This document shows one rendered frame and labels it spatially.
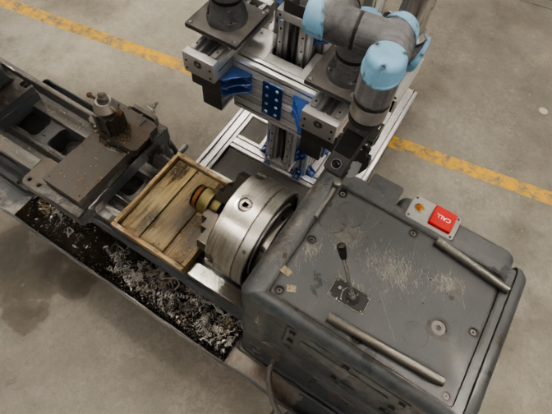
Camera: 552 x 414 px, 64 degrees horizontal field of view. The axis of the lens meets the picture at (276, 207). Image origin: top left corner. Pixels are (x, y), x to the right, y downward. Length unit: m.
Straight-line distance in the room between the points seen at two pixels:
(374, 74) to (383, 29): 0.12
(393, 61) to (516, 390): 2.07
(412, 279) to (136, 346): 1.57
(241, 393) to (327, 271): 1.28
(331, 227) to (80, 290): 1.67
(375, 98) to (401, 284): 0.48
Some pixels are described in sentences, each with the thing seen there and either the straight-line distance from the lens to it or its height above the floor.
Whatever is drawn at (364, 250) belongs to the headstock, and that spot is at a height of 1.25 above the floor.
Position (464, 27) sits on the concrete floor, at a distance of 3.98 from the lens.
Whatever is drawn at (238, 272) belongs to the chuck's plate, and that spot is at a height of 1.13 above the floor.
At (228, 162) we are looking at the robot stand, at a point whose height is 0.21.
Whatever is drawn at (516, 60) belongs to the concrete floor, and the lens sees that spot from 3.89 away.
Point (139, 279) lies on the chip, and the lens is 1.83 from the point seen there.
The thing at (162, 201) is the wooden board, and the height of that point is 0.89.
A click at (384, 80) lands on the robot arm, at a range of 0.81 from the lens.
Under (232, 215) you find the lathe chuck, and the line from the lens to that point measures 1.16.
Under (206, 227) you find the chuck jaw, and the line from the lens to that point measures 1.27.
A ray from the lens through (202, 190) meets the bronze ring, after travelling 1.33.
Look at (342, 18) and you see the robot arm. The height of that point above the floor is 1.71.
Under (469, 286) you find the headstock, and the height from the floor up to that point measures 1.26.
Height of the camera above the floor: 2.25
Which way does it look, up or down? 61 degrees down
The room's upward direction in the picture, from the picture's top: 7 degrees clockwise
